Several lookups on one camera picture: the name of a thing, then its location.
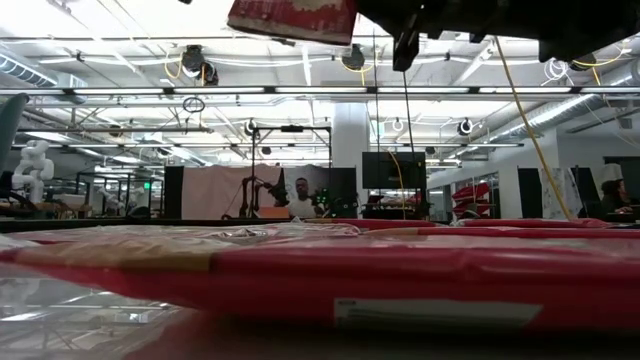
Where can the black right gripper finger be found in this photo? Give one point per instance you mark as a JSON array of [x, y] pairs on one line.
[[375, 11]]

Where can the dark background robot arm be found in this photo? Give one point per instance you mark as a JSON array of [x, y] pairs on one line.
[[245, 195]]

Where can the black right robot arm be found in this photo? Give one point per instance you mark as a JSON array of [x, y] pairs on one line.
[[575, 25]]

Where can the white structural column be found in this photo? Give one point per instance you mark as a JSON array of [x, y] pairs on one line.
[[350, 135]]

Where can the white backdrop cloth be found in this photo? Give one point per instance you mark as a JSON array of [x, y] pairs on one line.
[[322, 175]]

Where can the long ceiling light bar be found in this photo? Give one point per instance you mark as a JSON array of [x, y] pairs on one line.
[[220, 90]]

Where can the red shelf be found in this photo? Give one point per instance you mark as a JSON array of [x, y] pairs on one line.
[[472, 192]]

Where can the black green-lit equipment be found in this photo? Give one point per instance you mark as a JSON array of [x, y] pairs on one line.
[[345, 200]]

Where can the black standing panel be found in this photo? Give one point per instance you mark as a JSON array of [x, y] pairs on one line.
[[173, 192], [530, 192], [590, 192]]

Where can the person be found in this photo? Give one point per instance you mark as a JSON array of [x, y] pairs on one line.
[[302, 205], [612, 197]]

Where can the white patterned panel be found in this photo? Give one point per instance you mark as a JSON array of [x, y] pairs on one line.
[[572, 190]]

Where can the orange box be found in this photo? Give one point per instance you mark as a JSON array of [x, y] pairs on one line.
[[274, 213]]

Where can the plain white panel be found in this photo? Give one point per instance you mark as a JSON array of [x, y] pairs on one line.
[[611, 172]]

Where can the pink backdrop curtain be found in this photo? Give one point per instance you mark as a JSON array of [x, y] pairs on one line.
[[210, 192]]

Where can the white robot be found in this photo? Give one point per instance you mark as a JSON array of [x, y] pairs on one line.
[[32, 170]]

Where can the wooden workbench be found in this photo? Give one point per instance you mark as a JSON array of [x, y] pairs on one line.
[[50, 207]]

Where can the teal plastic basket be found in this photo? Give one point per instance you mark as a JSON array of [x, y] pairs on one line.
[[12, 125]]

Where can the black camera rig frame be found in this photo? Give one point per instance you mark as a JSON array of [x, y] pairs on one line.
[[292, 128]]

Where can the silver ventilation duct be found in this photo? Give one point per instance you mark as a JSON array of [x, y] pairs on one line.
[[565, 112]]

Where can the black wall monitor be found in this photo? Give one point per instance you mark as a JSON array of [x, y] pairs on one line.
[[395, 170]]

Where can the dark wall screen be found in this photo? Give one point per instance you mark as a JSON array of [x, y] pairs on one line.
[[632, 175]]

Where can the ribbed grey ceiling duct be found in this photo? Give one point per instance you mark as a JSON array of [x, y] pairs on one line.
[[25, 72]]

